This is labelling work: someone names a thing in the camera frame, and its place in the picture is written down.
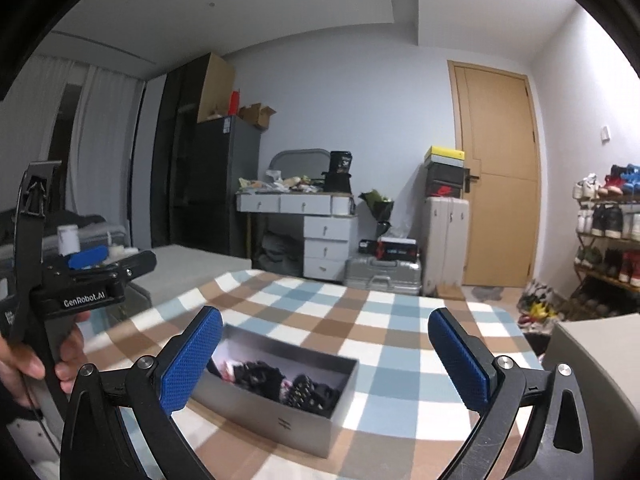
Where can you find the person's left hand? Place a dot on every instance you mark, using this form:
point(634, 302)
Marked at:
point(72, 355)

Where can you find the black shoe box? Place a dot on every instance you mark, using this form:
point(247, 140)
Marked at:
point(445, 182)

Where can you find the silver box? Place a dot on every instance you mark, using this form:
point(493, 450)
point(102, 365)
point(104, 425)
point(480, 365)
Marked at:
point(280, 422)

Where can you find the open cardboard box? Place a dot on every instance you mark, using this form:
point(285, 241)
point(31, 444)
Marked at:
point(257, 117)

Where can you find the beige suitcase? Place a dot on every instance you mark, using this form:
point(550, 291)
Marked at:
point(445, 245)

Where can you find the grey upholstered bench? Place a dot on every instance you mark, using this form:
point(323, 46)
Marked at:
point(200, 270)

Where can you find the wooden door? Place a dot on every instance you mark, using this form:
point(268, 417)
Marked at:
point(500, 185)

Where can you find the red bag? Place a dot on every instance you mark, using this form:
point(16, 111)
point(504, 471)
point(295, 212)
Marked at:
point(234, 102)

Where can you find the white curtain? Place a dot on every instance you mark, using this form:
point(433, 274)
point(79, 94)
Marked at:
point(105, 160)

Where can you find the pile of shoes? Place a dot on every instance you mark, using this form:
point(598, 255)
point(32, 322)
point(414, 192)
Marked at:
point(537, 307)

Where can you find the flat cardboard sheet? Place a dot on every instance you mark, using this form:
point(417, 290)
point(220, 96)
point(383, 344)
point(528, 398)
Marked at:
point(217, 85)

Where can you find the plaid blanket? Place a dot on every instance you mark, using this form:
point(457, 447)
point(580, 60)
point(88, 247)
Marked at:
point(400, 350)

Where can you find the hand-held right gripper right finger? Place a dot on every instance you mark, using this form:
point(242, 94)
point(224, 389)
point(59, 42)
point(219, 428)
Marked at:
point(460, 360)

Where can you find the silver suitcase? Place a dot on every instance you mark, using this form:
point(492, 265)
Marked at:
point(382, 275)

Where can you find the dark wardrobe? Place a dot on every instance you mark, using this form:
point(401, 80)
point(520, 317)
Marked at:
point(175, 160)

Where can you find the rows of shoes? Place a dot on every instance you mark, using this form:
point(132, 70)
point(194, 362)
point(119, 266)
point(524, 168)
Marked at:
point(610, 220)

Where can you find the dark flower bouquet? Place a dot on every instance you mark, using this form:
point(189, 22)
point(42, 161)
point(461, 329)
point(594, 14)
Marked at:
point(377, 205)

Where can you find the black box with red label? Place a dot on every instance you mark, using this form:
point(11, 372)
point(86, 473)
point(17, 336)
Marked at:
point(397, 250)

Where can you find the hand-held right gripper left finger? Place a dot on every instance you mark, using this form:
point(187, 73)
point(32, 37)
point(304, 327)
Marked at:
point(192, 360)

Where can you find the grey framed mirror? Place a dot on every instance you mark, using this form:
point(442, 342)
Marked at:
point(295, 160)

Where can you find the white dresser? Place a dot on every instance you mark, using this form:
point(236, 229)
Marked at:
point(325, 240)

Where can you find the wooden shoe rack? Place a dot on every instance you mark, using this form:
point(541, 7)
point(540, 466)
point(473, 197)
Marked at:
point(595, 272)

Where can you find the yellow shoe box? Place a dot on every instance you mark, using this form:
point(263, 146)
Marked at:
point(444, 154)

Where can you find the grey bed frame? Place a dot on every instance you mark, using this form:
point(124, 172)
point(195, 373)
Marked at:
point(600, 350)

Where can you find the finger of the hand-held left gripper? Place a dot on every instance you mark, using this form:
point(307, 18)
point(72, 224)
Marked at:
point(87, 258)
point(135, 266)

